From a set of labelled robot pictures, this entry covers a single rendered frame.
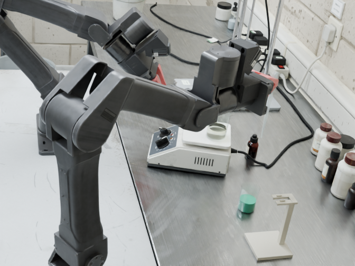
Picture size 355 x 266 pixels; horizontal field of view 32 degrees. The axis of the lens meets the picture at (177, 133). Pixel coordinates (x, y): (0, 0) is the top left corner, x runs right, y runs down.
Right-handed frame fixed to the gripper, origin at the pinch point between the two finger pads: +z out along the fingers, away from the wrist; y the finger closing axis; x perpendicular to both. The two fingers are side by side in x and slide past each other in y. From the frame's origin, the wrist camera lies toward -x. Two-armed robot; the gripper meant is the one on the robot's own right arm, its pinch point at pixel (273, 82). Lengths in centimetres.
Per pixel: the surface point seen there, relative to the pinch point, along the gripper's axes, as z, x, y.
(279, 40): 78, 22, 52
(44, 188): -32, 33, 32
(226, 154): 5.9, 25.5, 12.2
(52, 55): 111, 105, 238
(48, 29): 109, 87, 239
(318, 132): 35.8, 25.0, 5.9
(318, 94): 60, 26, 22
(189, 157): -0.2, 27.8, 18.3
